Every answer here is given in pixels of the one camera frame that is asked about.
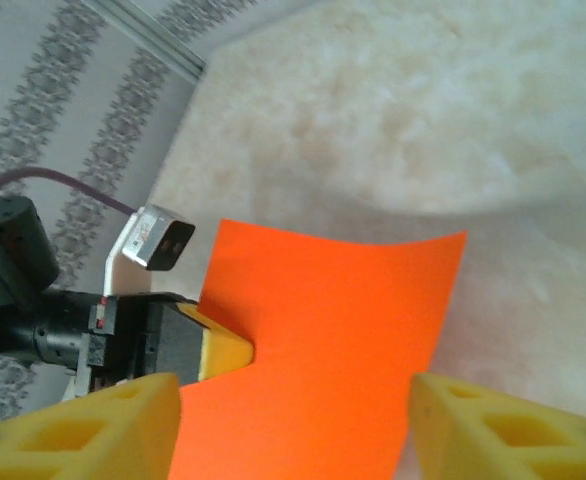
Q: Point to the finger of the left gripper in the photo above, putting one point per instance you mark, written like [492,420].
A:
[223,355]

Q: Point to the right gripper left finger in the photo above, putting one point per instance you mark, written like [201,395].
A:
[73,440]

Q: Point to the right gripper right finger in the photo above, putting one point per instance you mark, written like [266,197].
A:
[513,440]

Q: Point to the orange paper sheet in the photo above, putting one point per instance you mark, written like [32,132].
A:
[323,325]

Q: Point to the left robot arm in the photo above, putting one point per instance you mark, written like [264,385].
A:
[8,260]

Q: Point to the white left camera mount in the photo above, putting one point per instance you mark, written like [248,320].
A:
[123,277]

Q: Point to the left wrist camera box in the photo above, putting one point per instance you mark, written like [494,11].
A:
[158,240]

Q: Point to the aluminium frame post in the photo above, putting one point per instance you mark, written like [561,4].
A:
[163,42]

